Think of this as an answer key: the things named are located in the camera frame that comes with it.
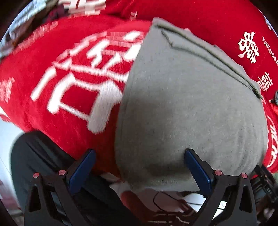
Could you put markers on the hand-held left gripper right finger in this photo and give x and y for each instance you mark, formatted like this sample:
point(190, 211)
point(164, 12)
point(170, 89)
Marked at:
point(196, 168)

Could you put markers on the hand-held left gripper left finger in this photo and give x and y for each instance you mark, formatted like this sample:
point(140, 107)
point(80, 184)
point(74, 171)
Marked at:
point(82, 168)

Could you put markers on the light striped cloth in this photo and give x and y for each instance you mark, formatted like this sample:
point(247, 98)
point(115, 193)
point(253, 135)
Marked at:
point(20, 24)

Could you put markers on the grey knit sweater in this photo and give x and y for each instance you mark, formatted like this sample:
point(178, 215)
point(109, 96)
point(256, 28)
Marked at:
point(184, 113)

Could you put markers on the dark plaid cloth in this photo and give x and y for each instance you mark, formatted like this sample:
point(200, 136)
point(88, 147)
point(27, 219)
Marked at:
point(55, 12)

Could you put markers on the red printed blanket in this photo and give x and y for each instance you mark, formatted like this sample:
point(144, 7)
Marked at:
point(71, 87)

